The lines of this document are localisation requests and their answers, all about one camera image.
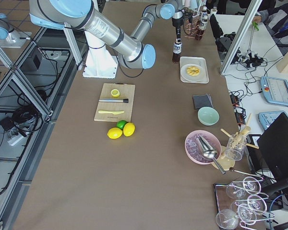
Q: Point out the clear glass pitcher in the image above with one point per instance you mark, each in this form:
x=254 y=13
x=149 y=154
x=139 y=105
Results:
x=235 y=147

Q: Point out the aluminium frame post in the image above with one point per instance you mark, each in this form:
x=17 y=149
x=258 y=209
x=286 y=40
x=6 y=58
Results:
x=246 y=21

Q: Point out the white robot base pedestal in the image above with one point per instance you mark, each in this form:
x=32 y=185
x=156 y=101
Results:
x=99 y=62

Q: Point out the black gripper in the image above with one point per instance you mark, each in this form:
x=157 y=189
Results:
x=177 y=22

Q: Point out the steel muddler black tip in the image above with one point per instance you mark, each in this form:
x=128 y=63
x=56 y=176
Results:
x=114 y=100

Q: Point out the black computer monitor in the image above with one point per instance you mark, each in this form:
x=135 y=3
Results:
x=273 y=145

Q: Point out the tea bottle rear rack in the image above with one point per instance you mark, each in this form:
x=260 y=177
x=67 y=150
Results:
x=201 y=27

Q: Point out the tea bottle rack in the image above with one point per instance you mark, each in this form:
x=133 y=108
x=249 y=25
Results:
x=201 y=27
x=204 y=13

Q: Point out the braided ring pastry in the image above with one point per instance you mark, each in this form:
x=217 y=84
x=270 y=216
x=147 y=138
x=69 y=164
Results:
x=193 y=71

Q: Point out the beige serving tray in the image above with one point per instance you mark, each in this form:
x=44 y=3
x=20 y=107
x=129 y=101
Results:
x=200 y=61

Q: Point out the copper wire bottle rack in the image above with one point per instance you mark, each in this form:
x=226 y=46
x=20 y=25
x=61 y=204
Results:
x=190 y=25

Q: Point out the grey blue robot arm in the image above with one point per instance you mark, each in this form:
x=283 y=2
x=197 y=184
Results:
x=82 y=14

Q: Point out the half lemon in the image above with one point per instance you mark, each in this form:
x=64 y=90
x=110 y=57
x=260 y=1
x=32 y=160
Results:
x=115 y=93

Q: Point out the dark grey folded cloth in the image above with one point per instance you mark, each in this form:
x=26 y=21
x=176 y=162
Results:
x=200 y=101

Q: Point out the yellow lemon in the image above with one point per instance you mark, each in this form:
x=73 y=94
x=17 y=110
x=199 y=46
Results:
x=114 y=133
x=128 y=129

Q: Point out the tea bottle front rack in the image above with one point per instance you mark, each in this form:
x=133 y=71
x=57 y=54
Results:
x=204 y=13

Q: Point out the yellow plastic knife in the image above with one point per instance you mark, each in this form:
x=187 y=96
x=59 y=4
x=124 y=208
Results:
x=110 y=112

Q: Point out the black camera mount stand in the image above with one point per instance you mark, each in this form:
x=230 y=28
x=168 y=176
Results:
x=223 y=43

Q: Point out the white round plate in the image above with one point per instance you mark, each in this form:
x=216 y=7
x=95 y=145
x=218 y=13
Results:
x=186 y=76

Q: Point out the tea bottle brown liquid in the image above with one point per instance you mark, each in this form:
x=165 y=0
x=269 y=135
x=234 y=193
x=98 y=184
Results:
x=176 y=52

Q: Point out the wine glass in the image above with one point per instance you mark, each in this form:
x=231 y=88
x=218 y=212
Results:
x=242 y=188
x=254 y=202
x=227 y=219
x=246 y=215

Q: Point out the wooden mug tree stand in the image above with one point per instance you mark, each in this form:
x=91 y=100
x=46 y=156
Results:
x=223 y=160

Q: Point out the green lime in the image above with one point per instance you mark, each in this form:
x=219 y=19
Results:
x=120 y=124

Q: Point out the mint green bowl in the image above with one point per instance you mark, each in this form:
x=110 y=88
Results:
x=208 y=116

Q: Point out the blue teach pendant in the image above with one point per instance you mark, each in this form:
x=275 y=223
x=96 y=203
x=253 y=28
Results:
x=275 y=90
x=267 y=118

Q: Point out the pink bowl with ice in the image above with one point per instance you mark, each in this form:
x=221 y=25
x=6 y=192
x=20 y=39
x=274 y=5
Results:
x=192 y=150

